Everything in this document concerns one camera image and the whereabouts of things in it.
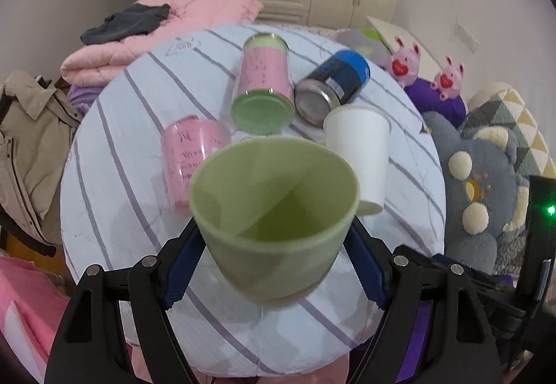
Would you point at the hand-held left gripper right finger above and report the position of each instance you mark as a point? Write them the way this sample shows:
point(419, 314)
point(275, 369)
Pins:
point(369, 271)

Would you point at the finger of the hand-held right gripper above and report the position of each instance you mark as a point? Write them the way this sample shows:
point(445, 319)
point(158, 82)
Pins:
point(495, 295)

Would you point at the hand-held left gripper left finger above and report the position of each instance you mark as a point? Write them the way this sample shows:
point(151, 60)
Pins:
point(182, 275)

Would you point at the green plastic cup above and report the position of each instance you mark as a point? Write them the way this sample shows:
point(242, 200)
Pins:
point(278, 256)

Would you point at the small pink cup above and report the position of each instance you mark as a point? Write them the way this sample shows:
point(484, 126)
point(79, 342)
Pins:
point(186, 154)

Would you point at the white paper cup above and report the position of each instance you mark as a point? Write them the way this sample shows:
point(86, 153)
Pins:
point(360, 149)

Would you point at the grey bear plush toy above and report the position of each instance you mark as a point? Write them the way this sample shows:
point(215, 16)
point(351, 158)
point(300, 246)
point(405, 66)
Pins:
point(473, 175)

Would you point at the triangle pattern pillow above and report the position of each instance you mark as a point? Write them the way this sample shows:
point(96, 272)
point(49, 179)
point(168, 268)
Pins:
point(512, 119)

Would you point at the pink striped cloth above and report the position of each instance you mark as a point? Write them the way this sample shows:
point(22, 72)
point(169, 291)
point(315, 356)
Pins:
point(21, 314)

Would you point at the purple cushion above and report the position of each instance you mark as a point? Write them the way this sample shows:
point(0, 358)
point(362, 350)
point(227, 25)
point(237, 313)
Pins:
point(438, 106)

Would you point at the blue metal can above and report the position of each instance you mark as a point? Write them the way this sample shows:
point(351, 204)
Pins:
point(339, 76)

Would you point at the pink pig plush toy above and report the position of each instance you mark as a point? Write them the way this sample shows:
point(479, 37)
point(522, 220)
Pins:
point(405, 63)
point(447, 80)

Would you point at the beige jacket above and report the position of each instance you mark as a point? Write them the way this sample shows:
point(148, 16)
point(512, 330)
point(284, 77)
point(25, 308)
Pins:
point(30, 141)

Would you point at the purple folded cloth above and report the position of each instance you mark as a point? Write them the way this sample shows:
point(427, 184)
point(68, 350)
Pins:
point(82, 94)

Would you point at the pink tumbler with green lid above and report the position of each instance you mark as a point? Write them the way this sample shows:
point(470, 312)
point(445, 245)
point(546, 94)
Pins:
point(263, 71)

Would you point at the grey and green pouch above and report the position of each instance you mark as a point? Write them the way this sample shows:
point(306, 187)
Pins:
point(360, 43)

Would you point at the white flat board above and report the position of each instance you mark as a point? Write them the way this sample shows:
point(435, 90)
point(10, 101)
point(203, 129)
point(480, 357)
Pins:
point(404, 34)

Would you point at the dark grey garment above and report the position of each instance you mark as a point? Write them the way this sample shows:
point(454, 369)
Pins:
point(126, 21)

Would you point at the pink quilt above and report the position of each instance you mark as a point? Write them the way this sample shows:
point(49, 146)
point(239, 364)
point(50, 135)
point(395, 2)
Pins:
point(204, 13)

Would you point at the white wall outlet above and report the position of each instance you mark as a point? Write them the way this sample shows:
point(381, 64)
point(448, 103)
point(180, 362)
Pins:
point(467, 38)

